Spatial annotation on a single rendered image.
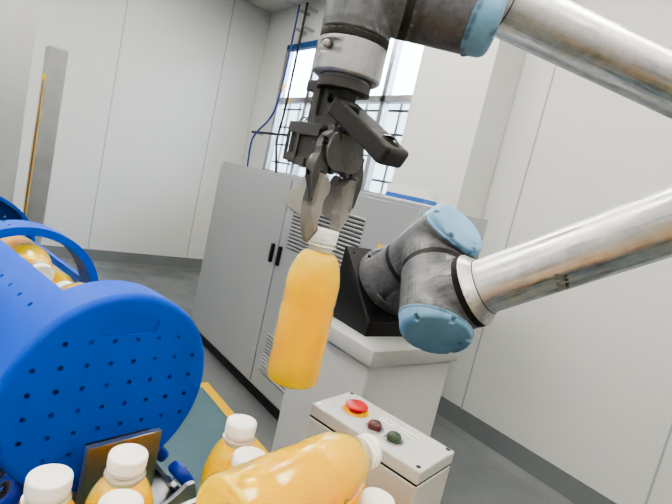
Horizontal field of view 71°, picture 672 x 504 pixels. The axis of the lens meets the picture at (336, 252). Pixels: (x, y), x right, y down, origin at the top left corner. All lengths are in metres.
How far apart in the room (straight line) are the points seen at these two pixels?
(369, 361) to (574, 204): 2.29
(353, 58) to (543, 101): 2.89
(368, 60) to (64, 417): 0.59
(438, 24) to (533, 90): 2.90
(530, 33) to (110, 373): 0.76
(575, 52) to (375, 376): 0.75
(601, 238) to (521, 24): 0.37
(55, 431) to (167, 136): 5.51
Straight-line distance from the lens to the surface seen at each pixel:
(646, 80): 0.90
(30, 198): 2.11
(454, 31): 0.66
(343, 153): 0.62
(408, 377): 1.22
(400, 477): 0.70
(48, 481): 0.55
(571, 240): 0.92
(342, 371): 1.18
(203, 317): 3.90
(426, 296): 0.96
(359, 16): 0.64
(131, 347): 0.71
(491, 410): 3.45
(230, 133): 6.39
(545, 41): 0.83
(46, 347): 0.67
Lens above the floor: 1.43
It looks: 7 degrees down
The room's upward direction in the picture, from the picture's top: 13 degrees clockwise
